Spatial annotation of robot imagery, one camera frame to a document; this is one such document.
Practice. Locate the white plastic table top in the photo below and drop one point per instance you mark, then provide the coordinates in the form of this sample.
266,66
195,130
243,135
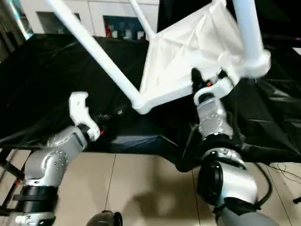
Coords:
188,52

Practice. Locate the white plastic table leg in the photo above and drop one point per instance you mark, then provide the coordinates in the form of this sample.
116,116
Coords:
94,47
141,19
251,37

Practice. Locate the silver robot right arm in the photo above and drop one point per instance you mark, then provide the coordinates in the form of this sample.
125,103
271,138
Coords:
221,155

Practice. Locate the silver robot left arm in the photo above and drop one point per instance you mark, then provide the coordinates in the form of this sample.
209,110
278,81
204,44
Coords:
51,160

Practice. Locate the black mat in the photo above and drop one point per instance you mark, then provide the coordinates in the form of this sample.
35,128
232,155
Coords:
56,84

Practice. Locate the black robot left foot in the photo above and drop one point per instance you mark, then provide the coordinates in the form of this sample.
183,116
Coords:
104,219

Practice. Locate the white glass-door cabinet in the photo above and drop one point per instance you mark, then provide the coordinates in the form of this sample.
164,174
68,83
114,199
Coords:
94,16

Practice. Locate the grey metal rack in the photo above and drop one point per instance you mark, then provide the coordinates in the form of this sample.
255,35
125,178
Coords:
14,19

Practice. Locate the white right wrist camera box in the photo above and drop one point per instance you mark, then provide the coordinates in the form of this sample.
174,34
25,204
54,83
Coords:
218,87

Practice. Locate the black folding table frame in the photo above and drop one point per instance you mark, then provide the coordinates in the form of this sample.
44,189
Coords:
9,174

